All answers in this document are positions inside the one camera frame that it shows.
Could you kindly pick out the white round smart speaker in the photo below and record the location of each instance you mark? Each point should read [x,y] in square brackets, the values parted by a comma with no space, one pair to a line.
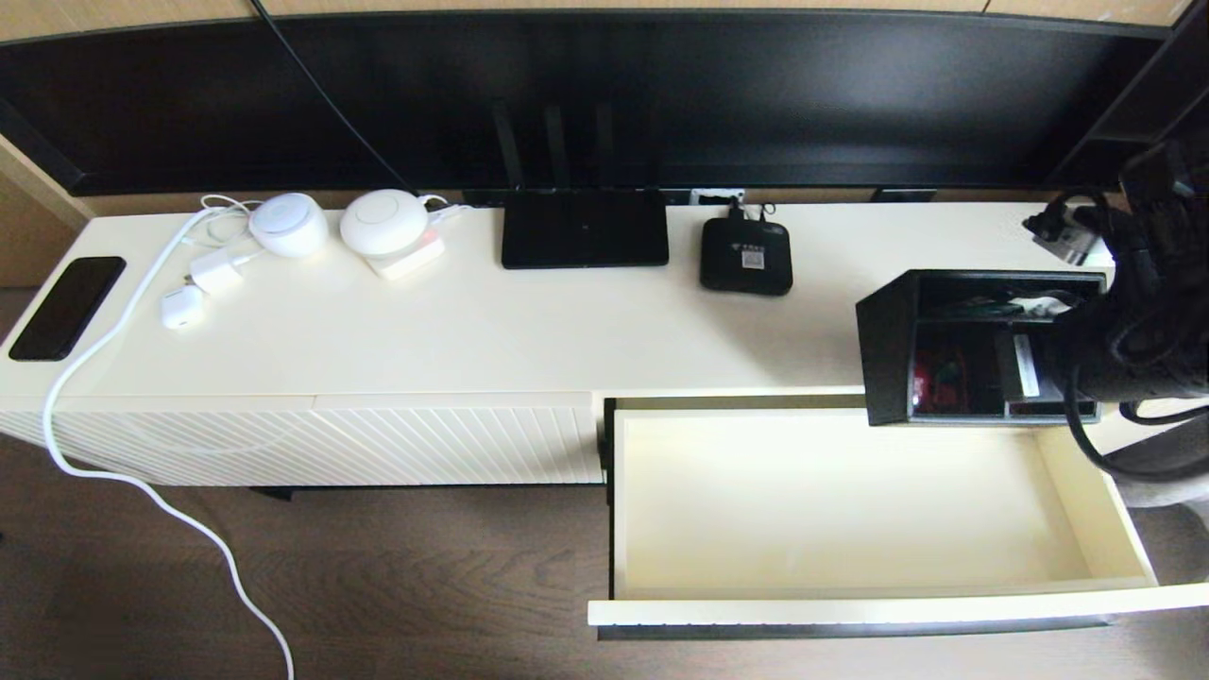
[289,229]

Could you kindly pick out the black smartphone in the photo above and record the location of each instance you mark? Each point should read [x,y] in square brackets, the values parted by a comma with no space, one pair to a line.
[68,307]

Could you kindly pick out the white charger adapter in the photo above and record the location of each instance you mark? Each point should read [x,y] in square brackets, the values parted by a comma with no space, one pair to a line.
[217,271]

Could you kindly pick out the small white charger cube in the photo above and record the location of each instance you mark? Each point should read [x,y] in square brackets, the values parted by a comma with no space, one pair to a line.
[182,307]

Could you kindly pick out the cream drawer with ribbed front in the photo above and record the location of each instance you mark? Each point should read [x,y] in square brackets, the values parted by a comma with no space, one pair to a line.
[850,510]

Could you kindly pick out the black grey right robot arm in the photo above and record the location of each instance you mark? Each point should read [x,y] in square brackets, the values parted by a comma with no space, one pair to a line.
[1166,217]

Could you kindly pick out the black set-top box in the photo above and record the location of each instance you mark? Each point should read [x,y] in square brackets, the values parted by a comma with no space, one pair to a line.
[732,269]

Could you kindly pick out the white dome shaped device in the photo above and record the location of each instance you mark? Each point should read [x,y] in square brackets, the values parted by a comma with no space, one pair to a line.
[383,222]

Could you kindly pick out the green snack packet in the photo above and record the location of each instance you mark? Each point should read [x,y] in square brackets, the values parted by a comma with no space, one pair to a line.
[968,309]

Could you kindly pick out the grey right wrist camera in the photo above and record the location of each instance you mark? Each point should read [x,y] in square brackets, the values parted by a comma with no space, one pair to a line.
[1081,247]

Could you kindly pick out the white wall socket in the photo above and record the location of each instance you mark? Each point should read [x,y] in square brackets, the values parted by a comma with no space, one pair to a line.
[704,197]

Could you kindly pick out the white snack packet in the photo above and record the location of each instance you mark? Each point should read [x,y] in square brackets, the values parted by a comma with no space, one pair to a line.
[1039,305]

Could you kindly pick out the red snack packet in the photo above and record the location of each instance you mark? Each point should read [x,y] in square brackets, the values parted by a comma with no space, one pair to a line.
[935,382]

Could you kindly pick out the black compartment organizer box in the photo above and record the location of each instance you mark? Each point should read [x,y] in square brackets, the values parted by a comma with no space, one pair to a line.
[886,349]

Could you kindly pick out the grey upholstered seat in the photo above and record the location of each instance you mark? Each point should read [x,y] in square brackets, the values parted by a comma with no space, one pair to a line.
[1181,491]

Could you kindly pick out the black router with antennas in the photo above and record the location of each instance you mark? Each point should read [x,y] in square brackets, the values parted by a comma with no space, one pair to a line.
[584,231]

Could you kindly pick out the cream tv cabinet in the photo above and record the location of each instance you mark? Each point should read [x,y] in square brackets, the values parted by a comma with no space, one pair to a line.
[472,331]

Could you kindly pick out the cream square base box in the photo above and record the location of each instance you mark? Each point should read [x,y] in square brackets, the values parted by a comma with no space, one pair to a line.
[414,267]

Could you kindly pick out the black wall shelf unit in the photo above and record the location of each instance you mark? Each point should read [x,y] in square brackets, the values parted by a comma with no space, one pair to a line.
[1133,94]

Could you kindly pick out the black flat television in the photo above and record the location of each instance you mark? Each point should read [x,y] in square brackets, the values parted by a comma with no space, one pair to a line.
[756,94]

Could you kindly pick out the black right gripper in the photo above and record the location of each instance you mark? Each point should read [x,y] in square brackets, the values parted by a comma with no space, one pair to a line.
[1133,364]

